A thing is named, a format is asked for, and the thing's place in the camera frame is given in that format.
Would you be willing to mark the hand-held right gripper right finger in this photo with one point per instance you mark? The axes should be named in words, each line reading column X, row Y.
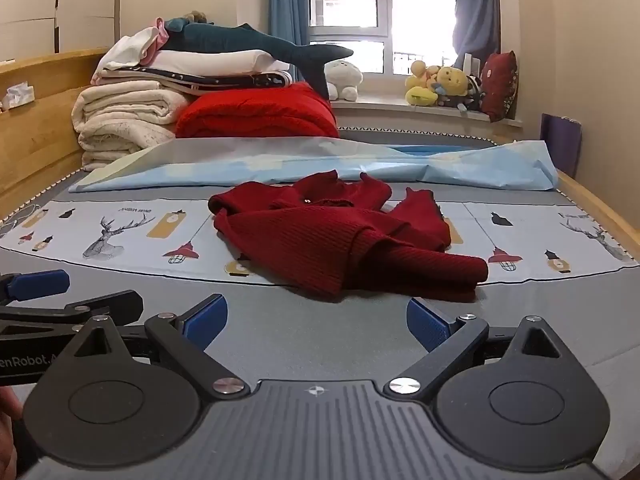
column 429, row 327

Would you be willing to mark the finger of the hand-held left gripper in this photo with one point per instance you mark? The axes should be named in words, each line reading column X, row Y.
column 37, row 283
column 107, row 305

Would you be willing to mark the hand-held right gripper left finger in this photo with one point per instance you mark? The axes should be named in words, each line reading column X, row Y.
column 207, row 321

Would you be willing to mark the dark red knit sweater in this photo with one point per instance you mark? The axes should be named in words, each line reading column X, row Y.
column 300, row 245

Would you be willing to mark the person's left hand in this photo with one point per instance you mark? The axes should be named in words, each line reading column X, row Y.
column 7, row 425

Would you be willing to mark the deer-print bed sheet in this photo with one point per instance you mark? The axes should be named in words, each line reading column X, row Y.
column 125, row 240

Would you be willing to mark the cream folded blanket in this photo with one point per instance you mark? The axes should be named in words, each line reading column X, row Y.
column 125, row 120

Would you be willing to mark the tissue pack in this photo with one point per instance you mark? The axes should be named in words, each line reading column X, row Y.
column 17, row 96

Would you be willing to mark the light blue bed sheet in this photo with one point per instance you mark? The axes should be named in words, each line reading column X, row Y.
column 310, row 160

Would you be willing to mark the red folded blanket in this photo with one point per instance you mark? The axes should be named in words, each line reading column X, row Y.
column 260, row 110

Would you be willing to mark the window sill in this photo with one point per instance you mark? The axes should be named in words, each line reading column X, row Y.
column 390, row 111

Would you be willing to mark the purple bag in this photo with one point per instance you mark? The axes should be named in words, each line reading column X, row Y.
column 561, row 145

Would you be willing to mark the yellow duck plush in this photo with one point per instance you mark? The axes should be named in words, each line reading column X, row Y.
column 421, row 91

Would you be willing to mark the yellow monkey plush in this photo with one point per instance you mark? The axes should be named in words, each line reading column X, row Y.
column 456, row 82

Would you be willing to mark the white folded cloth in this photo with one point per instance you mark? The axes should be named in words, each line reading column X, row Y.
column 127, row 50

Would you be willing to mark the red cushion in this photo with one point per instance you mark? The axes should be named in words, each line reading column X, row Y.
column 499, row 85

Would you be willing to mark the stack of folded linens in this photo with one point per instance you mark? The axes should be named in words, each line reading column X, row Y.
column 215, row 62

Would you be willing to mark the white plush toy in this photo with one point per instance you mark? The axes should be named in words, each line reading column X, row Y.
column 344, row 77

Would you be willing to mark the pink cloth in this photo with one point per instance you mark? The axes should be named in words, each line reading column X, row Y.
column 161, row 35

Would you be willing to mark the white wardrobe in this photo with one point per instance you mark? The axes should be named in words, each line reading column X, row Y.
column 65, row 5

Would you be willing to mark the blue shark plush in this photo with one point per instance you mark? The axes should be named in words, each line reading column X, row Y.
column 225, row 37

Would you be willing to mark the brown teddy bear plush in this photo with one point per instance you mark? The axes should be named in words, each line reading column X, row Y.
column 196, row 16

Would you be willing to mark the blue curtain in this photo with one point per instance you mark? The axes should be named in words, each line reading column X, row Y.
column 477, row 5
column 289, row 0

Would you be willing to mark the window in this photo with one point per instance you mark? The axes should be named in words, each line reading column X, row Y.
column 380, row 5

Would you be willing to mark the wooden bed frame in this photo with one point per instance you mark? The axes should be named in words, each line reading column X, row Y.
column 45, row 140

